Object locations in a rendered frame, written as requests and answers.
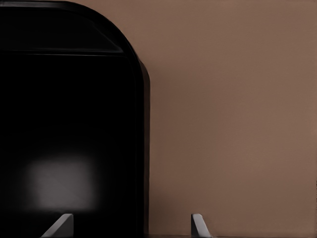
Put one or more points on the black storage box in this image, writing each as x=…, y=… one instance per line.
x=69, y=111

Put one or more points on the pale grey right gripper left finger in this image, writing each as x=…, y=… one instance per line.
x=62, y=227

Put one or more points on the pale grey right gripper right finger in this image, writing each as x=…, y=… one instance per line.
x=199, y=226

